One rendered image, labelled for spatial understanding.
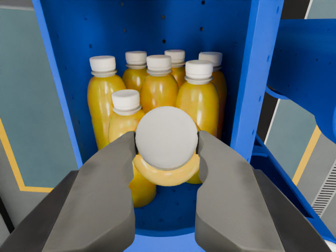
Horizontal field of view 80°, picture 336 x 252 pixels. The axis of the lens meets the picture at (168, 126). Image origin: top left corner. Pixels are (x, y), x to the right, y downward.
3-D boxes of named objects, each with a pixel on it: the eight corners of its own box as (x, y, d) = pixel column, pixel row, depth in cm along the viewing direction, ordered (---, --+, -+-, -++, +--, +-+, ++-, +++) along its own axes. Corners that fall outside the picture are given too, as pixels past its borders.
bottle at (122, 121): (115, 188, 40) (97, 99, 31) (148, 177, 42) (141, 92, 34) (125, 216, 34) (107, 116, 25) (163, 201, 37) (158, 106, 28)
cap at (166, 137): (202, 122, 14) (206, 115, 12) (185, 176, 13) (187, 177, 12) (150, 105, 14) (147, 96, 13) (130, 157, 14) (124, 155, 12)
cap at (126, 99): (110, 102, 31) (108, 90, 30) (135, 97, 32) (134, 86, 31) (116, 111, 27) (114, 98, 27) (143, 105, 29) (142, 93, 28)
